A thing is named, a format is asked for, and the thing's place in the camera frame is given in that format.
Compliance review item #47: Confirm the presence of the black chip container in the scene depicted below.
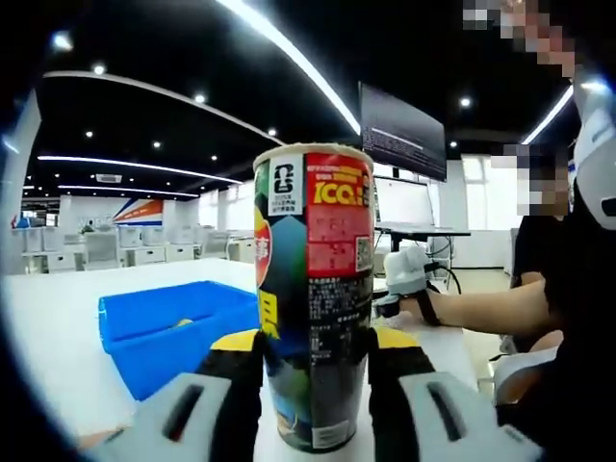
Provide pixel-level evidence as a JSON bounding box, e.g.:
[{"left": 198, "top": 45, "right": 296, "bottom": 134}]
[{"left": 252, "top": 141, "right": 376, "bottom": 452}]

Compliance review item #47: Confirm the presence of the curved white ceiling band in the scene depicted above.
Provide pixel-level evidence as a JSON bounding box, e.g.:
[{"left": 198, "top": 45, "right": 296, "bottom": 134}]
[{"left": 41, "top": 70, "right": 286, "bottom": 146}]

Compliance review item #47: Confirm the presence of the row of white office desks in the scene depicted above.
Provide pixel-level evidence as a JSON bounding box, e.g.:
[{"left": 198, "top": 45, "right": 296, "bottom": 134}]
[{"left": 12, "top": 222, "right": 256, "bottom": 274}]

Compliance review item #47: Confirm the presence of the black standing desk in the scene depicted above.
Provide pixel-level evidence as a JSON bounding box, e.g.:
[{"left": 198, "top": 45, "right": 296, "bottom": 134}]
[{"left": 373, "top": 222, "right": 473, "bottom": 271}]

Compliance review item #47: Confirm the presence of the large black screen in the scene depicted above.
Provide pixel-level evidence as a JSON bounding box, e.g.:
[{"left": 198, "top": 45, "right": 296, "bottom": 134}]
[{"left": 357, "top": 80, "right": 449, "bottom": 184}]

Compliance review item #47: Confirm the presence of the long ceiling light strip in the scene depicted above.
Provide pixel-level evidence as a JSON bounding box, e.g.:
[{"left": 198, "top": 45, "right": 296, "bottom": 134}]
[{"left": 214, "top": 0, "right": 363, "bottom": 135}]

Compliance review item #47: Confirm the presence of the group of round ceiling downlights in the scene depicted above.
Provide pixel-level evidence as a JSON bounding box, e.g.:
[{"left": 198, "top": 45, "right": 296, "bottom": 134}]
[{"left": 51, "top": 30, "right": 474, "bottom": 164}]

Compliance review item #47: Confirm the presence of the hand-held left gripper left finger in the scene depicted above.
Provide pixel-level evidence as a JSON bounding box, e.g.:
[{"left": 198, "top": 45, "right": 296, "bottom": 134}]
[{"left": 76, "top": 330, "right": 267, "bottom": 462}]

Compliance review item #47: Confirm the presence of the red and blue wall graphic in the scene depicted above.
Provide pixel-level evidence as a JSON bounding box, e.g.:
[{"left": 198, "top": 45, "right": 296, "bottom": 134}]
[{"left": 112, "top": 198, "right": 166, "bottom": 228}]

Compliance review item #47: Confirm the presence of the thin ceiling light strip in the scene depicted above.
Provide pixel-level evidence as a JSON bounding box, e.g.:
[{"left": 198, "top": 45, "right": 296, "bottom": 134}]
[{"left": 37, "top": 154, "right": 243, "bottom": 186}]

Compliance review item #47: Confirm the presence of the white table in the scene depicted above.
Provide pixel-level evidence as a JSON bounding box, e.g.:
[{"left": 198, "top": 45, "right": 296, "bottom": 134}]
[{"left": 0, "top": 257, "right": 483, "bottom": 462}]

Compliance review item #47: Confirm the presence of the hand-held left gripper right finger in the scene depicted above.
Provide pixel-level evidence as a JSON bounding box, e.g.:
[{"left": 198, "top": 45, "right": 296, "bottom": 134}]
[{"left": 367, "top": 326, "right": 546, "bottom": 462}]

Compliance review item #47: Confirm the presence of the blue plastic box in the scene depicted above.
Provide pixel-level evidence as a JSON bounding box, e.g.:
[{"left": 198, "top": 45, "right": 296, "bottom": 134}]
[{"left": 97, "top": 279, "right": 262, "bottom": 402}]

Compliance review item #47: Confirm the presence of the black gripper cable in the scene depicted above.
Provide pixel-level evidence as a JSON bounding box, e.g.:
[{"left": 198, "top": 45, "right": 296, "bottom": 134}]
[{"left": 429, "top": 261, "right": 464, "bottom": 295}]

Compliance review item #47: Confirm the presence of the white computer monitor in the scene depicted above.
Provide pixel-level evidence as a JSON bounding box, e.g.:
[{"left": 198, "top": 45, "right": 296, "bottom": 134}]
[{"left": 373, "top": 174, "right": 435, "bottom": 228}]

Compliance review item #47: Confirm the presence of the person's black shirt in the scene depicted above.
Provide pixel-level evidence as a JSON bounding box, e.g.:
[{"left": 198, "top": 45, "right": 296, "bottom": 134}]
[{"left": 495, "top": 211, "right": 616, "bottom": 437}]

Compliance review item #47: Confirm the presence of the white worn device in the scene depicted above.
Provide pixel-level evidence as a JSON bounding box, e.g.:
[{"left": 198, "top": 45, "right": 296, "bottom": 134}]
[{"left": 571, "top": 66, "right": 616, "bottom": 229}]

